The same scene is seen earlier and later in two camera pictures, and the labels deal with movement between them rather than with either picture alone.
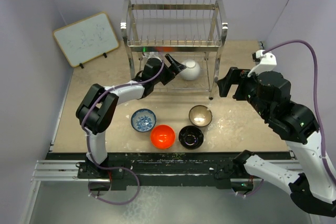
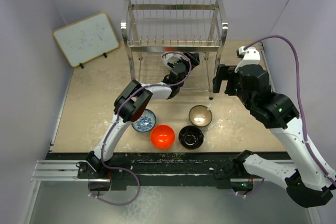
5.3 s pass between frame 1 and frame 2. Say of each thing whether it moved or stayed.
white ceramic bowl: moved
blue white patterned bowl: stayed
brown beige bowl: stayed
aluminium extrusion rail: stayed
